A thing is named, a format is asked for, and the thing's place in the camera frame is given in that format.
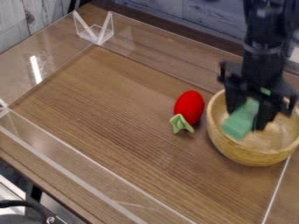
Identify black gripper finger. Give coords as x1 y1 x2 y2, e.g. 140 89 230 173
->
254 100 279 130
224 81 246 114

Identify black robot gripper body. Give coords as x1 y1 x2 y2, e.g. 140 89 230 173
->
216 43 299 116

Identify green rectangular foam block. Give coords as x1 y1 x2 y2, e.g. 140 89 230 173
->
222 96 259 140

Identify brown wooden bowl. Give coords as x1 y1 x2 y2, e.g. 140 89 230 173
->
207 90 299 166

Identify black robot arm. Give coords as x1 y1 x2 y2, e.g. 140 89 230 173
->
219 0 299 136

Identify red plush strawberry toy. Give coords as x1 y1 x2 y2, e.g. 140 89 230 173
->
170 90 206 134

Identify clear acrylic corner bracket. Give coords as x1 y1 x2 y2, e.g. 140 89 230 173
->
72 11 115 46

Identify clear acrylic tray wall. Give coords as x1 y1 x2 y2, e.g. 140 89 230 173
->
0 100 200 224

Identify black cable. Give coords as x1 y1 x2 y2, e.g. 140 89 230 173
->
0 199 50 224

